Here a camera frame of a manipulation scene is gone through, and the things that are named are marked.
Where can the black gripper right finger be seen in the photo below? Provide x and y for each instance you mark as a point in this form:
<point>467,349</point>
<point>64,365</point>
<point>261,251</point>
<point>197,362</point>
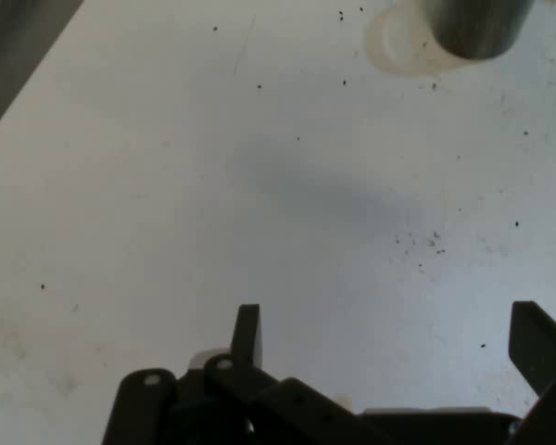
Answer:
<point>537,343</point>

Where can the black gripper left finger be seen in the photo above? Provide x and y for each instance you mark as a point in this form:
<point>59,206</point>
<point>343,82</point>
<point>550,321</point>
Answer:
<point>245,334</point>

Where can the clear plastic jar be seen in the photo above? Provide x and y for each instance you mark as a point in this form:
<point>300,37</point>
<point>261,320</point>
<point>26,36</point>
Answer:
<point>477,28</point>

